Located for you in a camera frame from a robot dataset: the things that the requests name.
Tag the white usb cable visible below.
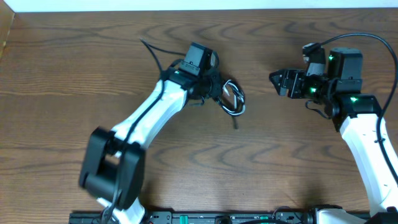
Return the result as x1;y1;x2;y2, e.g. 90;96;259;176
222;80;246;116

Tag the camera black cable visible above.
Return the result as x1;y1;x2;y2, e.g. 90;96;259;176
312;32;398;184
99;37;187;224

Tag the black usb cable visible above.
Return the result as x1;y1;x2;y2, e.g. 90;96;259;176
216;79;246;130

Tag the left camera black cable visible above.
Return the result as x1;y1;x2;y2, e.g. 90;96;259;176
99;37;187;224

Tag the cardboard panel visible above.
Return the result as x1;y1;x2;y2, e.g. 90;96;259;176
0;0;15;57

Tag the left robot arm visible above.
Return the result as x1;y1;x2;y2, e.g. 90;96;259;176
79;42;222;223

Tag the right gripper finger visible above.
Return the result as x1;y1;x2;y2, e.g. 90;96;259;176
269;69;285;82
272;80;287;96

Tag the right camera black cable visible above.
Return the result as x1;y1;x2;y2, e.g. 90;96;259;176
312;32;398;184

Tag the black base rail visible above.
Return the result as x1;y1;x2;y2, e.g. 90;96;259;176
68;210;370;224

